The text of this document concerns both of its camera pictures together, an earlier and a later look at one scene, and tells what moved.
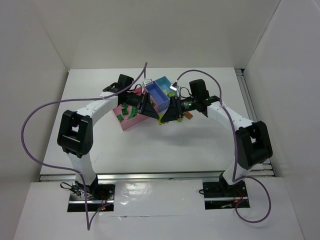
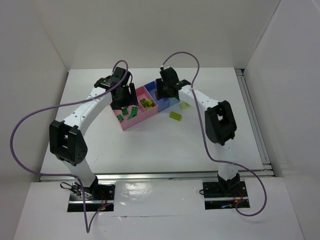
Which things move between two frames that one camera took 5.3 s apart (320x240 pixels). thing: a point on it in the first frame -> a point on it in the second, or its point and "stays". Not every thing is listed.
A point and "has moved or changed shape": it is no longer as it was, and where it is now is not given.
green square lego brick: x=120 y=117 stays
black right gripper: x=175 y=107 -> x=164 y=91
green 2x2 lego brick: x=125 y=111 stays
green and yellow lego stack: x=159 y=122 has moved or changed shape
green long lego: x=134 y=112 stays
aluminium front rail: x=149 y=176 stays
